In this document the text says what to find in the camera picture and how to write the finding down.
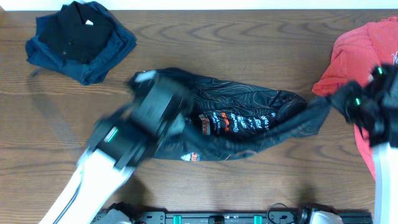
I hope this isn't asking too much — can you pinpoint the folded dark blue garment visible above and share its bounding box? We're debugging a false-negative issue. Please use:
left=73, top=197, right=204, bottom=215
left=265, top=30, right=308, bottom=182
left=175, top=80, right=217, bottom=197
left=25, top=1, right=136, bottom=85

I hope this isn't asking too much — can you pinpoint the red t-shirt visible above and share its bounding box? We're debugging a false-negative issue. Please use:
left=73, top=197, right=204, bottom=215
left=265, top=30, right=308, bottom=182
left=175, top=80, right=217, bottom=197
left=310, top=16, right=398, bottom=181

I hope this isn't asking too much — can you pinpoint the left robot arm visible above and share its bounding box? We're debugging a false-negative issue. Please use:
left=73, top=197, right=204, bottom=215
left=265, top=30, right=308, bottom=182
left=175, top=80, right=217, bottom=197
left=41, top=70, right=192, bottom=223

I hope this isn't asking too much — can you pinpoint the black patterned jersey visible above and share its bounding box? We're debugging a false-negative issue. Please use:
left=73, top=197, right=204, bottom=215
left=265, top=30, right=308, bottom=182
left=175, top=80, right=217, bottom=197
left=127, top=67, right=333, bottom=162

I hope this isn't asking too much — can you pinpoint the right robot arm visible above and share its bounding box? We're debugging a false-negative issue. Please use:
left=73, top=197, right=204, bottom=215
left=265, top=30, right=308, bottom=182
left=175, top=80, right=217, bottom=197
left=328, top=64, right=397, bottom=223

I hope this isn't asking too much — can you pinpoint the folded black shirt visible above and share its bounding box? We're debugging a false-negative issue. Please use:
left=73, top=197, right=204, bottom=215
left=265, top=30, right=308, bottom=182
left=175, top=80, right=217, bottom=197
left=39, top=1, right=114, bottom=63

